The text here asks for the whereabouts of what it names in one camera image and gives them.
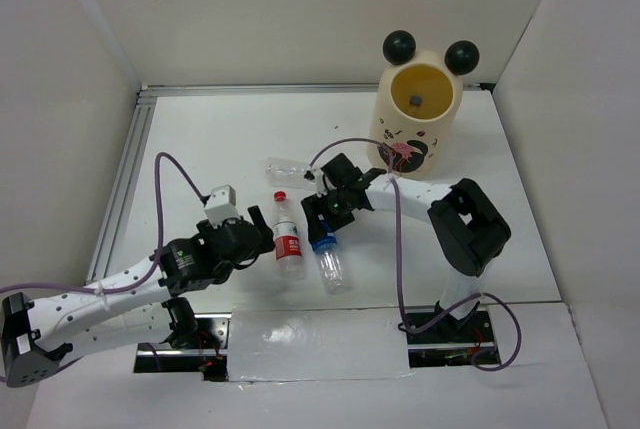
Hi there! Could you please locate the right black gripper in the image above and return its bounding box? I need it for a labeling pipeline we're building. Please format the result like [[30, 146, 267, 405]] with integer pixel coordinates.
[[302, 186, 357, 242]]

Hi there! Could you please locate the red label water bottle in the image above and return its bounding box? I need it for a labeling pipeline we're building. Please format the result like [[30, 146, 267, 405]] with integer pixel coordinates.
[[272, 190, 305, 280]]

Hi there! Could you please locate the blue label bottle white cap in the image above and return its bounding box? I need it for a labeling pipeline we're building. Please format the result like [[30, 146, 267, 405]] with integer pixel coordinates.
[[311, 233, 351, 295]]

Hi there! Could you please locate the clear crushed plastic bottle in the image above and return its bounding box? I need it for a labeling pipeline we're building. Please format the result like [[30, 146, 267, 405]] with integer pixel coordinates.
[[265, 157, 314, 190]]

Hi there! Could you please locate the small bottle black label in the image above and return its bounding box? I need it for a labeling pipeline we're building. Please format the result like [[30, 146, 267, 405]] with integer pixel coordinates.
[[409, 95, 423, 107]]

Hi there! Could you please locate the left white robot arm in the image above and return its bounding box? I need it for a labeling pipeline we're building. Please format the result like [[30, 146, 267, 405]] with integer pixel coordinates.
[[1, 206, 274, 388]]

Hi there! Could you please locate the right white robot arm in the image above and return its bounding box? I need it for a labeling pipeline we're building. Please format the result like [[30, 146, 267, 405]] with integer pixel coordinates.
[[301, 153, 511, 341]]

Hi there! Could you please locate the cream bin with black ears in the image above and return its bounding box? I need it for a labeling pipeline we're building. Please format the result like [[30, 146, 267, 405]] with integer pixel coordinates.
[[367, 30, 480, 180]]

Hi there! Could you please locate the white tape sheet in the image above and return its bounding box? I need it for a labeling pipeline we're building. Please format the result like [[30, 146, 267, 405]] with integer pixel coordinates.
[[227, 309, 411, 382]]

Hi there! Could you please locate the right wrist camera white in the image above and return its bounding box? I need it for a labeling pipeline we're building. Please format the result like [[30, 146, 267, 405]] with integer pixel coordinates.
[[303, 167, 334, 195]]

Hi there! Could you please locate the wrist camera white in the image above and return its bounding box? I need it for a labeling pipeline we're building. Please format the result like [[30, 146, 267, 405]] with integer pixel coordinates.
[[303, 167, 334, 195], [204, 185, 239, 227]]

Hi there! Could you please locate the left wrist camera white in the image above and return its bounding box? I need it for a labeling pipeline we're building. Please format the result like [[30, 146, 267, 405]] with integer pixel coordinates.
[[204, 185, 239, 227]]

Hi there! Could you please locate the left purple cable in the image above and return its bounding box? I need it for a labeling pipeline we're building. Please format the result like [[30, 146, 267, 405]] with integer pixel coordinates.
[[0, 152, 213, 385]]

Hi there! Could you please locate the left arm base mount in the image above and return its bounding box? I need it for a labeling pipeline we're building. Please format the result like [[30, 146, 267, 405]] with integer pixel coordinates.
[[133, 313, 231, 382]]

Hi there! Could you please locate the aluminium rail frame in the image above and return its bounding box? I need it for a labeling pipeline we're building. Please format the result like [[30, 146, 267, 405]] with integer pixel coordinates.
[[85, 82, 496, 285]]

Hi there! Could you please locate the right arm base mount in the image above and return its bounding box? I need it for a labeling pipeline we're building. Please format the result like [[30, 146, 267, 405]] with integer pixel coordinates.
[[399, 310, 501, 369]]

